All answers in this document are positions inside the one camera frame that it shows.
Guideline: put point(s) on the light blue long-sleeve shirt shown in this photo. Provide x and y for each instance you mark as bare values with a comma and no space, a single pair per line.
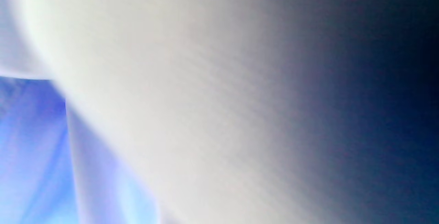
34,148

